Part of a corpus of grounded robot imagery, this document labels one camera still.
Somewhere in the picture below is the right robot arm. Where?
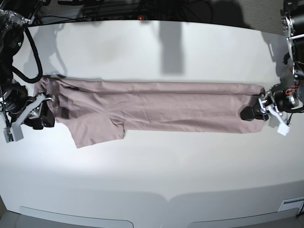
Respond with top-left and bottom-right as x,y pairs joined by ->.
0,0 -> 50,128

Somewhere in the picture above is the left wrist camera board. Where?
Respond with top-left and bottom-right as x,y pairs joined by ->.
277,123 -> 290,136

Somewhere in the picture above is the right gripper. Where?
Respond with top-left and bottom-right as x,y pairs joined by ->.
10,93 -> 55,130

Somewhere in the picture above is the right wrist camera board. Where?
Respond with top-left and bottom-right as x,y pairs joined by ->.
3,126 -> 24,143

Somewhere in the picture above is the black power strip red light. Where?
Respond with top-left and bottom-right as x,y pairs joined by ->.
81,11 -> 165,21

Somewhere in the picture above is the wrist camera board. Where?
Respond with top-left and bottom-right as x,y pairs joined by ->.
3,126 -> 24,143
277,123 -> 290,136

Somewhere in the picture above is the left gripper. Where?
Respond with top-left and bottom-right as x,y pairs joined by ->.
240,91 -> 288,127

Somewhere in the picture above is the pink T-shirt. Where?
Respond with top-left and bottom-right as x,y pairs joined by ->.
35,76 -> 264,148

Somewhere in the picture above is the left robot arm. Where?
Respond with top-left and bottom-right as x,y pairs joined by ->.
240,0 -> 304,127

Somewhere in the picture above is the white label plate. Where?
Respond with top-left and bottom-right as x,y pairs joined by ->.
278,197 -> 304,212

